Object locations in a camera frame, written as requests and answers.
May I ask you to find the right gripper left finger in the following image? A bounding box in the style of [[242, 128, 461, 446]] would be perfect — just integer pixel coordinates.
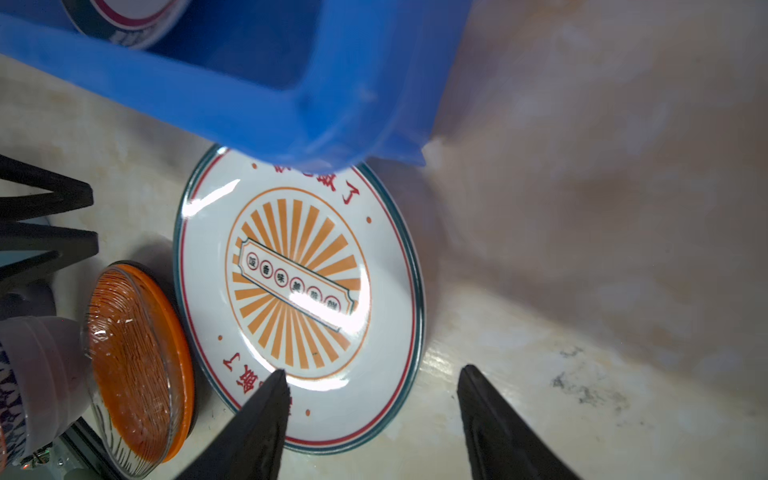
[[178, 370, 290, 479]]

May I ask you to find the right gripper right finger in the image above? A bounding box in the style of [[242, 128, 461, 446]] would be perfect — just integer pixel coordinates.
[[457, 365, 578, 479]]

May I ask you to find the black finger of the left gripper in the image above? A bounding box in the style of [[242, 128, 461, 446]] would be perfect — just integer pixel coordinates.
[[1, 155, 99, 294]]

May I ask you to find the clear ribbed glass plate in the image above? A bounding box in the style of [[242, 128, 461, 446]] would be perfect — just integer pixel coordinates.
[[82, 261, 195, 479]]

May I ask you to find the green rimmed white plate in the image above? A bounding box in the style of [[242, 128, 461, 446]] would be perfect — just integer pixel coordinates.
[[62, 0, 191, 50]]

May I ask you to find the sunburst pattern white plate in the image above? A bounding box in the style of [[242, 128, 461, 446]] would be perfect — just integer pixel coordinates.
[[174, 145, 426, 455]]

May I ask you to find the blue plastic bin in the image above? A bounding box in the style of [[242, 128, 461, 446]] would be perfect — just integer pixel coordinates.
[[1, 1, 471, 173]]

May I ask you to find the red patterned bowl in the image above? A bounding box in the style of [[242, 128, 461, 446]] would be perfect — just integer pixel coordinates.
[[1, 316, 90, 468]]

